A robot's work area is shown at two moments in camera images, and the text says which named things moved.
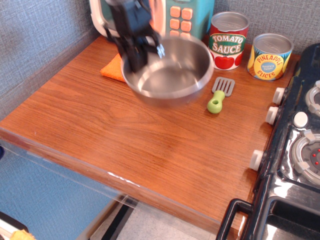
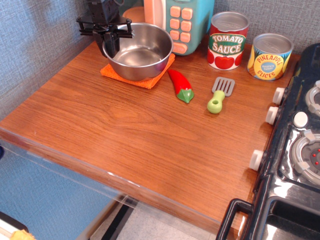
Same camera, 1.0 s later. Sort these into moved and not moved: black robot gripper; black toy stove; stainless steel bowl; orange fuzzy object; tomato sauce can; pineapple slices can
Moved: stainless steel bowl; black robot gripper
Not moved: tomato sauce can; pineapple slices can; orange fuzzy object; black toy stove
